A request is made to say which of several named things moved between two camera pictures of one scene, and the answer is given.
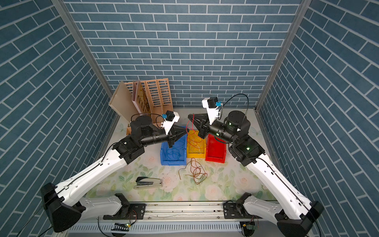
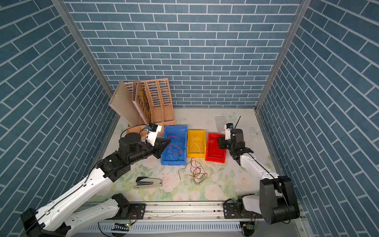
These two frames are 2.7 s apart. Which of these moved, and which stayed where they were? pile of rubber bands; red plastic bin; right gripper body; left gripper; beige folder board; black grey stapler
Moved: right gripper body; left gripper
Stayed: red plastic bin; black grey stapler; beige folder board; pile of rubber bands
